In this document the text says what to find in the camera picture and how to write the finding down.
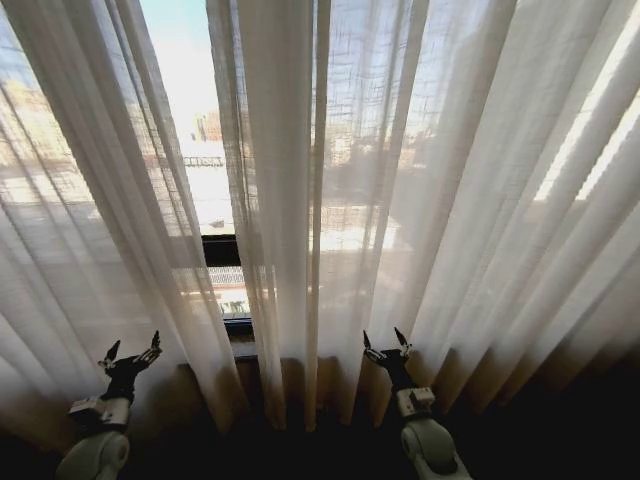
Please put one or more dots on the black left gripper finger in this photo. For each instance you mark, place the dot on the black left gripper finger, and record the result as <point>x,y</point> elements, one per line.
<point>151,347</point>
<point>109,356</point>

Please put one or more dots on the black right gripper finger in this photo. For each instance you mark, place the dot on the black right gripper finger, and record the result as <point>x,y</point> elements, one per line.
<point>403,342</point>
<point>370,348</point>

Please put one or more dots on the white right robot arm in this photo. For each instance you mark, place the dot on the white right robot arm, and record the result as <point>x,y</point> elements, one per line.
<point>425,440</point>

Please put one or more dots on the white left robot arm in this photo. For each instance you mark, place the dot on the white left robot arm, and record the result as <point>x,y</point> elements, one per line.
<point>95,445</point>

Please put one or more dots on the sheer white curtain panel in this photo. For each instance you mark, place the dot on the sheer white curtain panel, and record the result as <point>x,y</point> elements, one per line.
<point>425,200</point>
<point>100,210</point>

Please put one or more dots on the dark window frame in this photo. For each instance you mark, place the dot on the dark window frame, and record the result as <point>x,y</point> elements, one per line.
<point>222,280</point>

